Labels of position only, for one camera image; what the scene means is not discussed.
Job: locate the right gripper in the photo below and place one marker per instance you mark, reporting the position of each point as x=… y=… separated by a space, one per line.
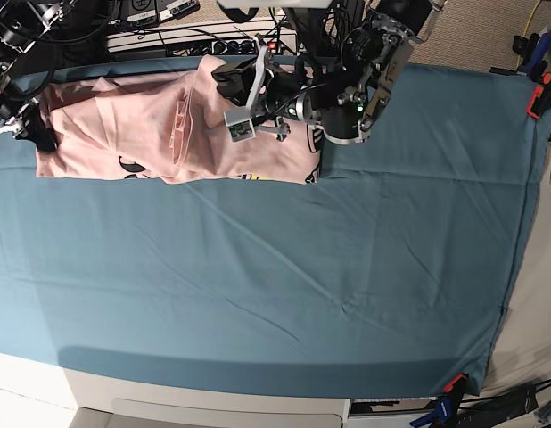
x=22 y=117

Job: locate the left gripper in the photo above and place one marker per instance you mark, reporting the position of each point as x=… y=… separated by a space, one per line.
x=288 y=94

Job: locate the pink T-shirt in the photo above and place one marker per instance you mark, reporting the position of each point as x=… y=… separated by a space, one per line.
x=169 y=126

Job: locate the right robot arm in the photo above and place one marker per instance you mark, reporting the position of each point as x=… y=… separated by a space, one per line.
x=24 y=24

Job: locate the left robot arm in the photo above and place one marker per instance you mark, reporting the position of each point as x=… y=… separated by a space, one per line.
x=352 y=53

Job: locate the white power strip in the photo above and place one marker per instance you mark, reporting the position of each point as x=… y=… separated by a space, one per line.
x=199 y=32

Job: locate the teal table cloth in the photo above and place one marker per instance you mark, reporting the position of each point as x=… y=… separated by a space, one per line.
x=387 y=278

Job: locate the blue clamp upper right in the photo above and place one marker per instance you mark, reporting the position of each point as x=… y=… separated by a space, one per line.
x=531 y=52

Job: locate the orange black clamp upper right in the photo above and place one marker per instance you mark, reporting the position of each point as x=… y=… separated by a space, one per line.
x=541 y=98

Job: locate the orange blue clamp bottom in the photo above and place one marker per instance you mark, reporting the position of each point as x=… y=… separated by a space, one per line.
x=446 y=405

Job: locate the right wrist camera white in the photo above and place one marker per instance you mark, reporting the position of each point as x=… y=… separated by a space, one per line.
x=13 y=127

